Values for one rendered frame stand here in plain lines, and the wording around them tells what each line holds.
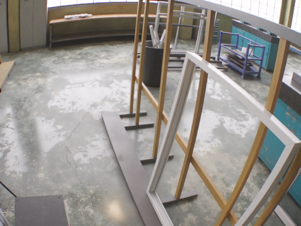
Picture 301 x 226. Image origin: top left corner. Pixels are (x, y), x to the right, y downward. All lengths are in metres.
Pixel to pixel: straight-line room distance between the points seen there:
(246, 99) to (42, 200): 1.28
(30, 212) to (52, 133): 2.19
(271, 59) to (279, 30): 6.61
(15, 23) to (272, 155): 7.65
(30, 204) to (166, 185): 1.71
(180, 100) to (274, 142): 1.60
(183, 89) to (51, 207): 1.29
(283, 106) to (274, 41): 4.85
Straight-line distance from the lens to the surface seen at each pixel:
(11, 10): 8.11
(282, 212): 2.83
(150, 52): 4.46
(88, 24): 8.41
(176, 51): 6.42
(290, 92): 2.82
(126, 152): 3.04
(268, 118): 1.20
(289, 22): 12.92
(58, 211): 1.43
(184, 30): 9.01
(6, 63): 6.71
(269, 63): 7.81
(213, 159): 3.22
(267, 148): 3.26
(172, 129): 2.09
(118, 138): 3.26
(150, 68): 4.57
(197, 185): 2.83
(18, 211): 1.49
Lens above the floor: 1.97
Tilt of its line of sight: 31 degrees down
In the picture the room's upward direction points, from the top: 5 degrees clockwise
